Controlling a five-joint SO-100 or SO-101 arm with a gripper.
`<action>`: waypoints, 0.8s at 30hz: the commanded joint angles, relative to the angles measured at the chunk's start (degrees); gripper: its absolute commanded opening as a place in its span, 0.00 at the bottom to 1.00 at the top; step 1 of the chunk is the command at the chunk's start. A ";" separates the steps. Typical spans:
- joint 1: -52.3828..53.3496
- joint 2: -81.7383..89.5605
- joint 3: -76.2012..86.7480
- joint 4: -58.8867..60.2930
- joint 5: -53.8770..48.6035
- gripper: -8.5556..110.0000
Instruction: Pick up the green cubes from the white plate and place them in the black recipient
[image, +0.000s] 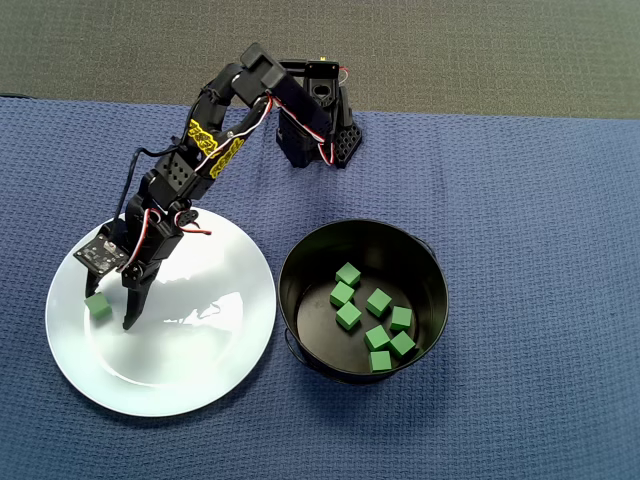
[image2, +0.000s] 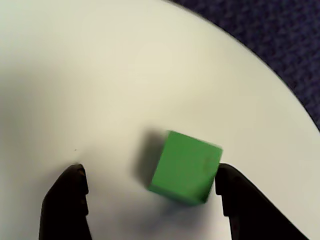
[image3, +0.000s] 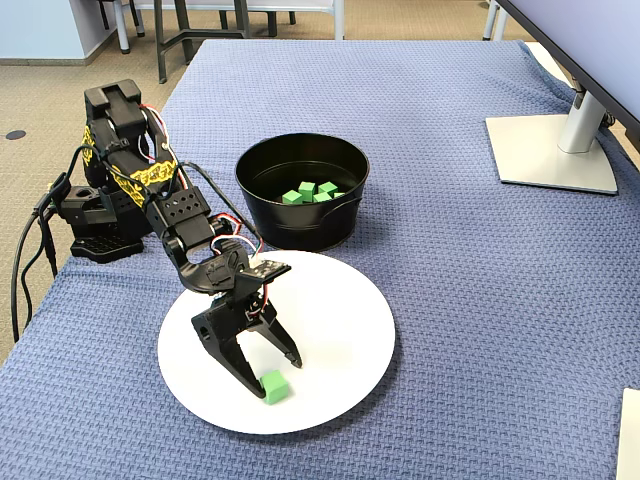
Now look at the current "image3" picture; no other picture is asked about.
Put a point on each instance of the white desk leg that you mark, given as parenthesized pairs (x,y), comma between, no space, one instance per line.
(487,27)

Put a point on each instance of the black floor outlet disc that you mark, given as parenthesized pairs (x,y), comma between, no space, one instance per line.
(16,135)

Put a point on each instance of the monitor with silver stand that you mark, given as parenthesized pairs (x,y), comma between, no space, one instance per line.
(550,155)

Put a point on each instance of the white grey furniture frame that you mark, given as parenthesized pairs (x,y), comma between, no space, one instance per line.
(339,25)

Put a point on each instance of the blue woven tablecloth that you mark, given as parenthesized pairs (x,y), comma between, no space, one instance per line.
(450,300)

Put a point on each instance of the dark brown chair legs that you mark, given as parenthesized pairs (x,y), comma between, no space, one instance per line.
(140,25)

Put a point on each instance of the dark grey metal stool frame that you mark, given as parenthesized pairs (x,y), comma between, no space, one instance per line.
(160,50)

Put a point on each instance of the white table leg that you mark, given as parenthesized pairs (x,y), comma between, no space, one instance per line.
(123,30)

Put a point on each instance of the white round plate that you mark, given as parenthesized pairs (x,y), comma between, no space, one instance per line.
(340,325)

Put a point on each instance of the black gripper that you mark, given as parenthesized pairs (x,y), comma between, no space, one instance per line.
(223,325)

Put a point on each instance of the small camera circuit board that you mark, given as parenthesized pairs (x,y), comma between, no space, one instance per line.
(267,269)

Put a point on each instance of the black metal bucket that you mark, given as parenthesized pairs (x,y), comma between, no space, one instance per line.
(300,225)

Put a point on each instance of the white flat object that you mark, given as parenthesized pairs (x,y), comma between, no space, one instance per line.
(630,440)

